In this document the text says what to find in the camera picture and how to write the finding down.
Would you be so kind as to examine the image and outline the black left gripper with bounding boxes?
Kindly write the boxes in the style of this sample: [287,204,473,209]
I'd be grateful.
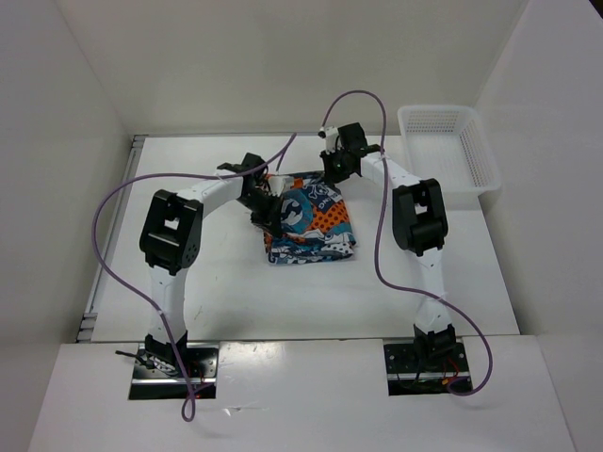
[236,188,284,238]

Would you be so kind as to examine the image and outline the colourful patterned shorts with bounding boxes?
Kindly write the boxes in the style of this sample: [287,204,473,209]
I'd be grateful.
[264,171,356,266]

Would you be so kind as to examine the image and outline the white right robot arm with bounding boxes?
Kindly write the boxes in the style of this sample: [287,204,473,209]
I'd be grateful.
[318,122,456,370]

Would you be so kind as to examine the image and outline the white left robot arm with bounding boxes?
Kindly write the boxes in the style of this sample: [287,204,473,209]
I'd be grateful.
[139,153,282,377]

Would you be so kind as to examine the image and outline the white plastic basket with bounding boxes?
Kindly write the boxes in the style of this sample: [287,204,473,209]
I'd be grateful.
[398,105,501,197]

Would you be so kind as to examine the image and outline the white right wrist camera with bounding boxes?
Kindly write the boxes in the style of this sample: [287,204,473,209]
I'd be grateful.
[318,126,339,153]

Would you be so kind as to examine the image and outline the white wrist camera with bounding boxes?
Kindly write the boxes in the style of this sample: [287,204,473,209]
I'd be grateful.
[267,174,295,196]
[318,126,339,153]

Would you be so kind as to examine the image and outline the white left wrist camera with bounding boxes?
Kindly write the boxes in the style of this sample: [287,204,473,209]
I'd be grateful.
[267,174,295,196]

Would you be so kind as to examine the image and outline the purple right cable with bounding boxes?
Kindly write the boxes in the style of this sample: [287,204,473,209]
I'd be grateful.
[318,89,496,399]

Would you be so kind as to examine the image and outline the purple cable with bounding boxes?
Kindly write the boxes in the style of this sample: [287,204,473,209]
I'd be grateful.
[91,132,299,421]
[318,89,496,399]

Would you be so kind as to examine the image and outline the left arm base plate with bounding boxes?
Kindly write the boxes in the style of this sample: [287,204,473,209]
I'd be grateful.
[128,343,220,400]

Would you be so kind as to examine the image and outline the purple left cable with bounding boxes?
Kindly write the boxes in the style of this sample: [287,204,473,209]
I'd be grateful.
[91,132,299,421]

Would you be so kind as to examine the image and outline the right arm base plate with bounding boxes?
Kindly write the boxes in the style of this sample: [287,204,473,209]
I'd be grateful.
[383,339,473,396]

